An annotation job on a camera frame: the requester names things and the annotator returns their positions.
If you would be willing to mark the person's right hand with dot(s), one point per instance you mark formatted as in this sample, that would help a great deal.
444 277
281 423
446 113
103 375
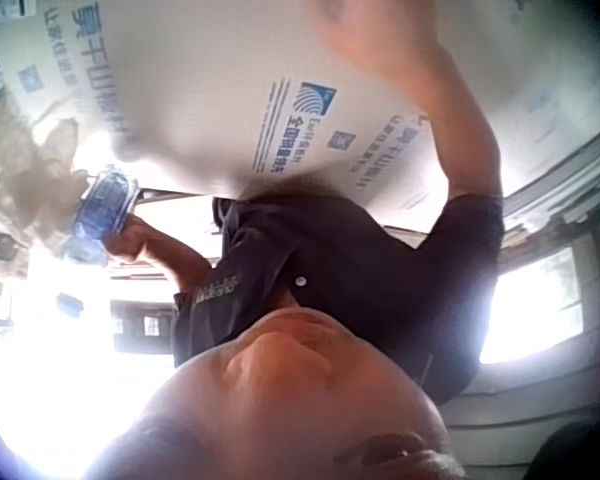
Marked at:
380 42

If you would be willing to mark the person's left hand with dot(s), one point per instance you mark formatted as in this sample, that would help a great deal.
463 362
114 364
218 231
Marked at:
127 242

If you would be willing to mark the white board with blue print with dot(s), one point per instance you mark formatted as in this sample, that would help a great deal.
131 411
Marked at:
205 90

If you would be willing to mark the small blue object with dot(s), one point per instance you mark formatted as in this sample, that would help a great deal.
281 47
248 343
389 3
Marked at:
68 303

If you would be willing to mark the bright window with frame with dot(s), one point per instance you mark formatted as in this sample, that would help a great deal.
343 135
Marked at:
530 310

